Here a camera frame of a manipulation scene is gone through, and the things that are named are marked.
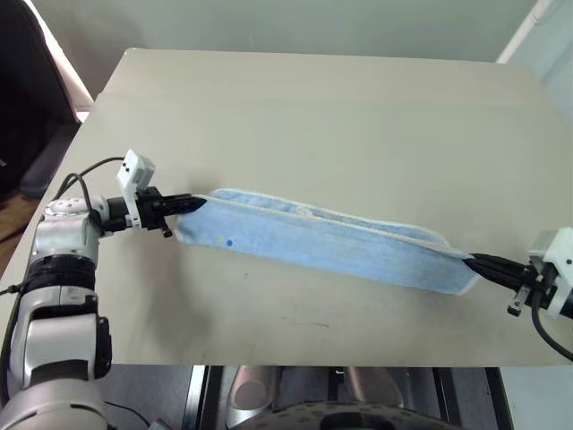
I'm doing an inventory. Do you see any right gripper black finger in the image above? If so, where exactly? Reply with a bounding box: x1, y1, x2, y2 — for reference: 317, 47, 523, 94
464, 259, 526, 293
468, 253, 527, 278

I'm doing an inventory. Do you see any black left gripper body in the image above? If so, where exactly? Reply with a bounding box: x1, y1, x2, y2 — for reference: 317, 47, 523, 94
133, 186, 174, 238

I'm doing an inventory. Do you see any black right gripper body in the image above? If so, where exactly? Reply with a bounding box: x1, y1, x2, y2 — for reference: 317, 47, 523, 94
507, 262, 551, 318

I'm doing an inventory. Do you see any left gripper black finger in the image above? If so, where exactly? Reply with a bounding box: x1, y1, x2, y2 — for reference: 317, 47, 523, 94
164, 202, 207, 218
163, 193, 208, 208

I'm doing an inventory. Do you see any light blue towel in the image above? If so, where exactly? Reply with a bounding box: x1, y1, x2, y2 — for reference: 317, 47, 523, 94
172, 187, 483, 297

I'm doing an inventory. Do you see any grey rounded shape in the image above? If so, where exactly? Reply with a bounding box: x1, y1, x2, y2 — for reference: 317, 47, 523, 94
226, 365, 281, 425

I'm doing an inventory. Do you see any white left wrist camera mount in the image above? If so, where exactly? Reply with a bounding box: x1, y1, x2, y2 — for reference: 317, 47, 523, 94
115, 149, 157, 228

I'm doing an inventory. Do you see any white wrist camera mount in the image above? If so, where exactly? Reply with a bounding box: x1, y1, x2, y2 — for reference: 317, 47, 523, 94
528, 227, 573, 319
115, 149, 157, 228

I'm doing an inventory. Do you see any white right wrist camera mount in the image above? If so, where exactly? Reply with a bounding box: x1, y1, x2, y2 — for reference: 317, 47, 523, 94
528, 227, 573, 319

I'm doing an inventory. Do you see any white frame strip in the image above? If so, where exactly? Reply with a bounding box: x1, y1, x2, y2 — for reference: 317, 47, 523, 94
495, 0, 556, 64

